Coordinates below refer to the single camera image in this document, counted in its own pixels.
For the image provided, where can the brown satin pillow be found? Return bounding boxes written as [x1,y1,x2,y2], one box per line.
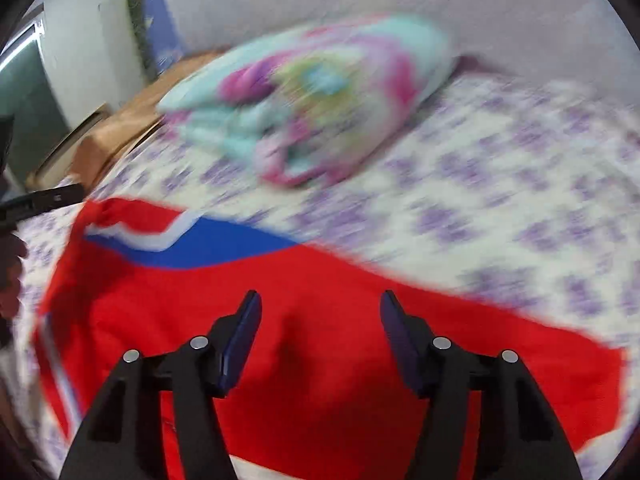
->
[25,50,226,196]

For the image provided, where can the person's left hand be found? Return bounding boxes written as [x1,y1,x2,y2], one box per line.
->
[0,232,27,321]

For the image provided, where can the green patterned cloth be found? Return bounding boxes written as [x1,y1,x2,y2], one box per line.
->
[125,0,153,83]

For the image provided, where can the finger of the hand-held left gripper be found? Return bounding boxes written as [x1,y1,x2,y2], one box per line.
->
[0,182,86,223]

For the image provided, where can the purple floral bed sheet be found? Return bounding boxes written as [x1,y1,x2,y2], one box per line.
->
[0,72,640,480]

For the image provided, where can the red pants with striped band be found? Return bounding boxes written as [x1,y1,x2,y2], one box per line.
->
[32,197,628,480]

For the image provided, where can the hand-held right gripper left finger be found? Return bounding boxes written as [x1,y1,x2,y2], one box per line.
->
[59,290,263,480]

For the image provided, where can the folded floral blanket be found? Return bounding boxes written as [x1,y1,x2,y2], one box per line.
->
[157,14,456,188]

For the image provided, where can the dark window pane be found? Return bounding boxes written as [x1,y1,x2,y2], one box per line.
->
[0,20,68,186]

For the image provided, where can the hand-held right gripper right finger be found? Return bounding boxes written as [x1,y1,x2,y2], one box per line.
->
[380,290,583,480]

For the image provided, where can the blue patterned pillow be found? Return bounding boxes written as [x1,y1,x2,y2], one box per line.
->
[137,0,188,78]

